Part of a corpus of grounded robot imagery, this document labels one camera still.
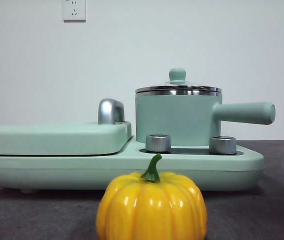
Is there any mint green handled steamer pot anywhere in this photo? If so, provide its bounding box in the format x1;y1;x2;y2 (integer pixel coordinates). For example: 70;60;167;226
134;90;277;148

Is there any silver control knob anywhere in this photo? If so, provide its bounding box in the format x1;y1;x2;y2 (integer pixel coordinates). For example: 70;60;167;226
145;134;172;153
208;136;237;154

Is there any yellow pumpkin with green stem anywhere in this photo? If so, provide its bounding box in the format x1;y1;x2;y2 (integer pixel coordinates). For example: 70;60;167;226
95;153;208;240

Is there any mint green griddle cover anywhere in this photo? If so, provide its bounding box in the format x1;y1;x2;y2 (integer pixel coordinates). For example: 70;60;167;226
0;120;133;157

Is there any white wall socket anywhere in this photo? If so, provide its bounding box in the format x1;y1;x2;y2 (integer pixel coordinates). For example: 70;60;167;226
62;0;87;23

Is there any glass lid with green knob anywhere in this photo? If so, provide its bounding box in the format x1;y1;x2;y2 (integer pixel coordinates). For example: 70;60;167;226
134;68;223;94

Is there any mint green breakfast machine base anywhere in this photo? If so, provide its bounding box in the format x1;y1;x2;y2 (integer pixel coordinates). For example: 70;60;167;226
0;144;265;195

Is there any silver griddle cover handle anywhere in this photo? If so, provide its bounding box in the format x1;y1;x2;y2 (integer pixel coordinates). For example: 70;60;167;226
97;98;127;125

